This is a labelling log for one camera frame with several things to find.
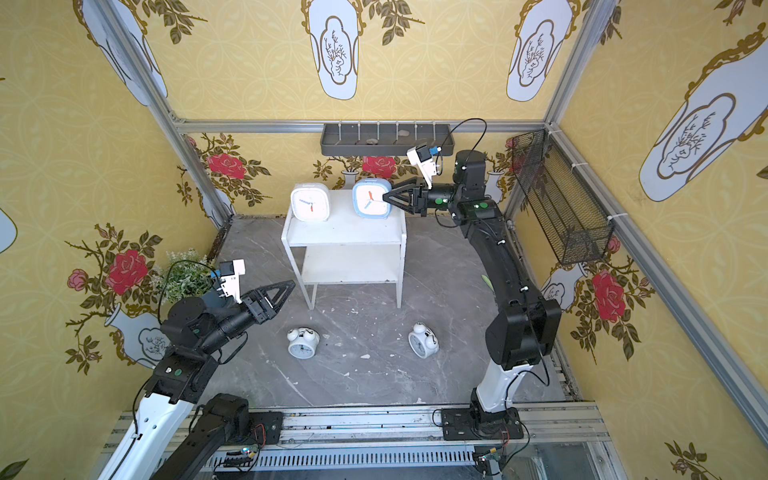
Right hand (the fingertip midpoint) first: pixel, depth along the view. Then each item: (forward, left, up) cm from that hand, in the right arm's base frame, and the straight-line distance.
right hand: (384, 200), depth 68 cm
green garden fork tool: (+5, -34, -41) cm, 53 cm away
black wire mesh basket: (+14, -52, -15) cm, 56 cm away
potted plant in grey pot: (-8, +56, -21) cm, 60 cm away
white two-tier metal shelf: (+6, +13, -26) cm, 30 cm away
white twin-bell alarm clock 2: (-20, -11, -32) cm, 39 cm away
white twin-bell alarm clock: (-22, +22, -33) cm, 45 cm away
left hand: (-17, +19, -10) cm, 28 cm away
